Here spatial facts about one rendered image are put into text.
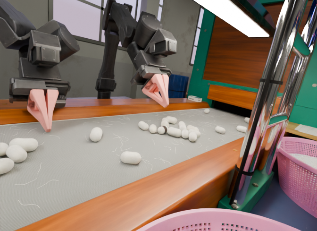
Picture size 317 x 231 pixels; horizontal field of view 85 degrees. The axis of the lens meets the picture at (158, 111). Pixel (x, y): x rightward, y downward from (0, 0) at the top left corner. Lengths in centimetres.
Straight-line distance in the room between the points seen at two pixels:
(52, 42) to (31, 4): 236
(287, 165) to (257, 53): 55
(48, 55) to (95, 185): 24
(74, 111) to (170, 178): 34
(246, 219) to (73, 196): 18
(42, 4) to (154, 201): 270
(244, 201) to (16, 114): 47
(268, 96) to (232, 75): 65
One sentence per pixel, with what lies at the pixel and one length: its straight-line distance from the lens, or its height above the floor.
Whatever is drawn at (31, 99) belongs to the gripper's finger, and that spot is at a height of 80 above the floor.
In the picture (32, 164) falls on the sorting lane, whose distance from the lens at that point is 31.
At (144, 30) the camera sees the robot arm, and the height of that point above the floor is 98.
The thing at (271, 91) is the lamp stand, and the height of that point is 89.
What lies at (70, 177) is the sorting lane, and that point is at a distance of 27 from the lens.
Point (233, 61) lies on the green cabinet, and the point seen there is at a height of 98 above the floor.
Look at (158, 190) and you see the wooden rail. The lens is 21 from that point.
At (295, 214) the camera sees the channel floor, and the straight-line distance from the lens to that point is 45.
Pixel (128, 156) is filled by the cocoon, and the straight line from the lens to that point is 28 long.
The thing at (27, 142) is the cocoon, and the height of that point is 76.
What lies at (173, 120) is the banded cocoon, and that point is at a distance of 52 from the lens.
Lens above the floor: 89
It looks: 14 degrees down
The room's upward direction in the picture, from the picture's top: 9 degrees clockwise
